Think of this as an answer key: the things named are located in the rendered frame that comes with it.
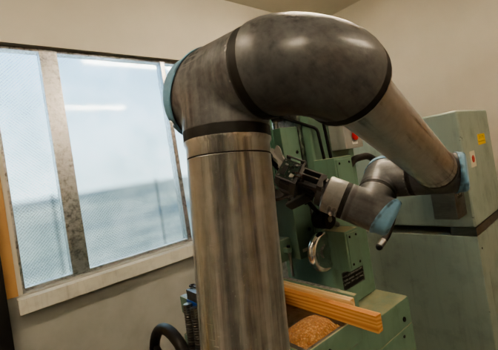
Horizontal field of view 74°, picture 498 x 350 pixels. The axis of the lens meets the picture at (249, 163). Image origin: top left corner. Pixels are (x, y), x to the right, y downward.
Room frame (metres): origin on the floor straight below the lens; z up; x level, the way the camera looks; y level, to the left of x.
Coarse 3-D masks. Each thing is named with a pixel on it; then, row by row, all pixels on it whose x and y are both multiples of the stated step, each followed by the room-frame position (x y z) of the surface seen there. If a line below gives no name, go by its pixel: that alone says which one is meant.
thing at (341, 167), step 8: (320, 160) 1.04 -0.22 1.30; (328, 160) 1.02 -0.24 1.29; (336, 160) 1.01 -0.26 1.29; (344, 160) 1.03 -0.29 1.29; (320, 168) 1.05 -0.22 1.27; (328, 168) 1.02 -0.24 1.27; (336, 168) 1.01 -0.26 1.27; (344, 168) 1.03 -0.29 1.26; (352, 168) 1.06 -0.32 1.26; (328, 176) 1.03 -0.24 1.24; (336, 176) 1.00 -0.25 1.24; (344, 176) 1.02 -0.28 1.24; (352, 176) 1.05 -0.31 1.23
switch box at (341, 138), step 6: (330, 126) 1.12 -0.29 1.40; (342, 126) 1.08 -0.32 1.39; (330, 132) 1.12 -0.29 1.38; (336, 132) 1.10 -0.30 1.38; (342, 132) 1.08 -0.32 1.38; (348, 132) 1.09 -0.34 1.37; (330, 138) 1.13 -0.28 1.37; (336, 138) 1.10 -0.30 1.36; (342, 138) 1.09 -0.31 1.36; (348, 138) 1.09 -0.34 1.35; (336, 144) 1.11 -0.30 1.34; (342, 144) 1.09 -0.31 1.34; (348, 144) 1.09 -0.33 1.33; (354, 144) 1.11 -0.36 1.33; (360, 144) 1.13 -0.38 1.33; (336, 150) 1.11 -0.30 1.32
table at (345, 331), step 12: (288, 312) 0.92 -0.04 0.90; (300, 312) 0.91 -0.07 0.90; (312, 312) 0.90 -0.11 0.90; (288, 324) 0.85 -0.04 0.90; (348, 324) 0.81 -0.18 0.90; (336, 336) 0.78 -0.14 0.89; (348, 336) 0.81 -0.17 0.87; (360, 336) 0.84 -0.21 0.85; (300, 348) 0.74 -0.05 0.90; (312, 348) 0.73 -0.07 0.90; (324, 348) 0.75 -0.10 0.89; (336, 348) 0.78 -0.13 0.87; (348, 348) 0.80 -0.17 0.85
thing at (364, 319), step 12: (288, 288) 0.99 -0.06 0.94; (288, 300) 0.97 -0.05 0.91; (300, 300) 0.93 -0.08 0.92; (312, 300) 0.89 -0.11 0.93; (324, 300) 0.87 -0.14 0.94; (324, 312) 0.87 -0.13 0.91; (336, 312) 0.83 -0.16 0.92; (348, 312) 0.80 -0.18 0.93; (360, 312) 0.78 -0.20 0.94; (372, 312) 0.77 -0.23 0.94; (360, 324) 0.78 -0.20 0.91; (372, 324) 0.76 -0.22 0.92
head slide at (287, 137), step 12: (276, 132) 1.06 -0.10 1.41; (288, 132) 1.07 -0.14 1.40; (276, 144) 1.06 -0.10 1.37; (288, 144) 1.06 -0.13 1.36; (300, 156) 1.09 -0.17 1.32; (276, 204) 1.10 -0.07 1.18; (288, 216) 1.06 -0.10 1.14; (300, 216) 1.06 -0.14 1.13; (288, 228) 1.07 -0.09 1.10; (300, 228) 1.06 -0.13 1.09; (312, 228) 1.09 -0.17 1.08; (300, 240) 1.05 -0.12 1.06; (300, 252) 1.05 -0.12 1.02
